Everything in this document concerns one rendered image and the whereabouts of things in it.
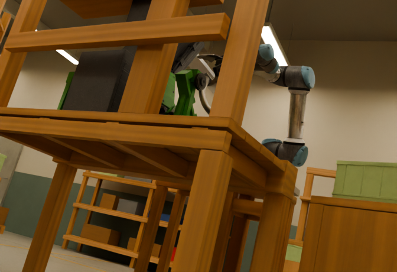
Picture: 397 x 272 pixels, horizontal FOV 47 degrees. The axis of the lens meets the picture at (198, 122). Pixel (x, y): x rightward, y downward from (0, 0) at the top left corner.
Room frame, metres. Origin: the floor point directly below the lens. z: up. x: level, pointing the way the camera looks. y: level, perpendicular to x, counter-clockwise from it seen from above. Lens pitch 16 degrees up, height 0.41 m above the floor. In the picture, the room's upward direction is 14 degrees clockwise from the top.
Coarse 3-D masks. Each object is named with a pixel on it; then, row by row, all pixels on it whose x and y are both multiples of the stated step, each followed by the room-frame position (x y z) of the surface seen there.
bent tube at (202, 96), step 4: (208, 76) 2.03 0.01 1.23; (208, 80) 2.03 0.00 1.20; (204, 88) 2.00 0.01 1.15; (200, 92) 1.99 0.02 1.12; (204, 92) 1.99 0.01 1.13; (200, 96) 1.99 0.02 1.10; (204, 96) 1.99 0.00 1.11; (200, 100) 2.00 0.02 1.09; (204, 100) 1.99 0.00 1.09; (204, 104) 2.00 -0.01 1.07; (208, 104) 2.00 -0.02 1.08; (204, 108) 2.01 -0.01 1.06; (208, 108) 2.01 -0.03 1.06; (208, 112) 2.02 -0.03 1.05
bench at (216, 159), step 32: (0, 128) 2.20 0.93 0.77; (32, 128) 2.06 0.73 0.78; (64, 128) 1.94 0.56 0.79; (96, 128) 1.83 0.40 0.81; (128, 128) 1.74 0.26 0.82; (160, 128) 1.65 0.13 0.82; (192, 128) 1.57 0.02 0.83; (224, 128) 1.51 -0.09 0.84; (64, 160) 2.71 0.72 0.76; (160, 160) 2.04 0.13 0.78; (192, 160) 2.19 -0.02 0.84; (224, 160) 1.51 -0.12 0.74; (256, 160) 1.86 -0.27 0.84; (64, 192) 2.82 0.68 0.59; (192, 192) 1.53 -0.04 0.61; (224, 192) 1.55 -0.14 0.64; (192, 224) 1.52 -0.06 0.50; (32, 256) 2.80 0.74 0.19; (192, 256) 1.50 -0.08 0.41; (256, 256) 2.02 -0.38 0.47
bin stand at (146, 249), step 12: (156, 192) 2.60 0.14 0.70; (180, 192) 2.77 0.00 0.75; (156, 204) 2.59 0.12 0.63; (180, 204) 2.75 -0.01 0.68; (156, 216) 2.59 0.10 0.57; (180, 216) 2.78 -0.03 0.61; (156, 228) 2.61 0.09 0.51; (168, 228) 2.77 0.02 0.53; (144, 240) 2.60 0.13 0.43; (168, 240) 2.76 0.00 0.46; (144, 252) 2.59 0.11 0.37; (168, 252) 2.75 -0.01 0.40; (144, 264) 2.59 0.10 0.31; (168, 264) 2.78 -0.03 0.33
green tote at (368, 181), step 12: (348, 168) 1.93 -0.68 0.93; (360, 168) 1.89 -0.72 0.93; (372, 168) 1.85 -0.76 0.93; (384, 168) 1.82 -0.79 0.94; (396, 168) 1.78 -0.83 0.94; (336, 180) 1.96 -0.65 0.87; (348, 180) 1.92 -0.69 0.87; (360, 180) 1.88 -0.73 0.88; (372, 180) 1.85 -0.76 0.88; (384, 180) 1.81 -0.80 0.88; (396, 180) 1.78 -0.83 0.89; (336, 192) 1.95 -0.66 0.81; (348, 192) 1.92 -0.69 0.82; (360, 192) 1.87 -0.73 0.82; (372, 192) 1.84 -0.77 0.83; (384, 192) 1.81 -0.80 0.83; (396, 192) 1.78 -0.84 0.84
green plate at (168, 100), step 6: (168, 78) 2.19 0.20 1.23; (174, 78) 2.24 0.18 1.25; (168, 84) 2.18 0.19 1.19; (174, 84) 2.23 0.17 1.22; (168, 90) 2.18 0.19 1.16; (174, 90) 2.23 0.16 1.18; (168, 96) 2.18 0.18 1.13; (174, 96) 2.23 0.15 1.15; (162, 102) 2.13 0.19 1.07; (168, 102) 2.17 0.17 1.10; (168, 108) 2.18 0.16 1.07
